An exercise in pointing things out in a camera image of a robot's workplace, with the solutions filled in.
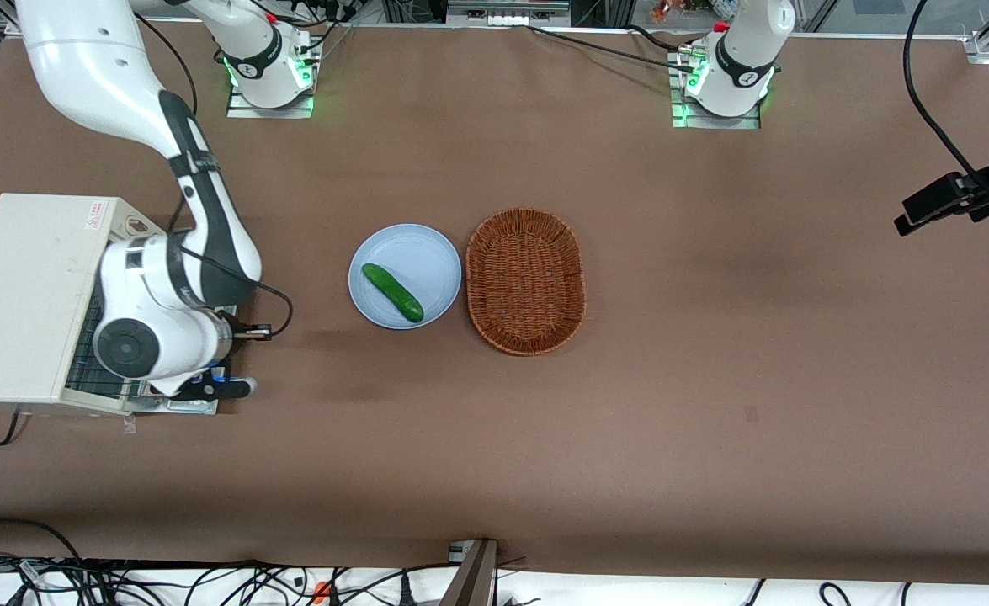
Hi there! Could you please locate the oven door with metal handle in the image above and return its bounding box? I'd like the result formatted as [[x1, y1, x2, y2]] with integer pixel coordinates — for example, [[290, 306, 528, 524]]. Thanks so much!
[[126, 383, 220, 416]]

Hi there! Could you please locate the white toaster oven body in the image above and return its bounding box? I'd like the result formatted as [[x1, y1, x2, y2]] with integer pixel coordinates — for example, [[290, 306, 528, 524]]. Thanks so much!
[[0, 193, 167, 417]]

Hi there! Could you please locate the green cucumber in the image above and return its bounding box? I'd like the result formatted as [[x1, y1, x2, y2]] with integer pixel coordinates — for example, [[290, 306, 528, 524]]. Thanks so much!
[[361, 263, 425, 324]]

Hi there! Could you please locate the light blue round plate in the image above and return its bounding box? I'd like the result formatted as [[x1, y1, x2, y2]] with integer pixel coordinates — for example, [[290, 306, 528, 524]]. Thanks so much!
[[348, 222, 463, 331]]

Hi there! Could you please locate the brown oval wicker basket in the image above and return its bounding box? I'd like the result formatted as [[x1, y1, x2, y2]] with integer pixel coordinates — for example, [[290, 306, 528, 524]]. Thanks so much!
[[465, 207, 588, 357]]

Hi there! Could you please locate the brown table cover mat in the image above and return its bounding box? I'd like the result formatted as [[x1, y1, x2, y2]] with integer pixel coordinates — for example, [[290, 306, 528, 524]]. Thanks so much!
[[0, 19, 989, 587]]

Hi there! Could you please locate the grey power strip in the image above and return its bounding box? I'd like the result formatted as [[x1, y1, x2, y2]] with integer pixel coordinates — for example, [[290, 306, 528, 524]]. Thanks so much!
[[446, 0, 572, 28]]

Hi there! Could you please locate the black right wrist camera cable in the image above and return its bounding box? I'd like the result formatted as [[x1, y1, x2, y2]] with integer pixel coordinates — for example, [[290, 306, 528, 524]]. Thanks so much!
[[174, 160, 295, 340]]

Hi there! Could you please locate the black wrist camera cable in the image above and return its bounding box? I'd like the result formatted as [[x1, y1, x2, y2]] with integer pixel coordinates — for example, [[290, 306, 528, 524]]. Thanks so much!
[[174, 160, 295, 340], [902, 0, 988, 191]]

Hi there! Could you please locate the metal oven wire rack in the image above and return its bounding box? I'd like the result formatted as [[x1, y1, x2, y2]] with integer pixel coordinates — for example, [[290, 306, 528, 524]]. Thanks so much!
[[64, 284, 140, 398]]

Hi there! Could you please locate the black left wrist camera cable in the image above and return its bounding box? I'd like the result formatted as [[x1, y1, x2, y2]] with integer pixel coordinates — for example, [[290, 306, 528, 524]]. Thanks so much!
[[902, 0, 988, 191]]

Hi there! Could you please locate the black arched floor cable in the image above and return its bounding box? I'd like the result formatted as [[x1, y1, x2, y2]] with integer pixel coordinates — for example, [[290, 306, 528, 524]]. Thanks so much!
[[0, 517, 84, 563]]

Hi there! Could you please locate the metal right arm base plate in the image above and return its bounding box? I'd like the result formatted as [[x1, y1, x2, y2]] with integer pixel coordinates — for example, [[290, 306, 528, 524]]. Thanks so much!
[[225, 46, 319, 120]]

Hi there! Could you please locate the grey camera mast post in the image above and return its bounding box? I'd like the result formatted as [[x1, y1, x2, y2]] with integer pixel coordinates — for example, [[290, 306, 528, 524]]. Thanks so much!
[[441, 539, 500, 606]]

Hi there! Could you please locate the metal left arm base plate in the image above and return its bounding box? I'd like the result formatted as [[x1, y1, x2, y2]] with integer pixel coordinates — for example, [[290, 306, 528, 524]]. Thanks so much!
[[671, 46, 763, 130]]

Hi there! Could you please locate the long black table cable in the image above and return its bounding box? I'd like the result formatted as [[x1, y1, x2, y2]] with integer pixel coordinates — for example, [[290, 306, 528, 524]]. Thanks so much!
[[526, 24, 699, 73]]

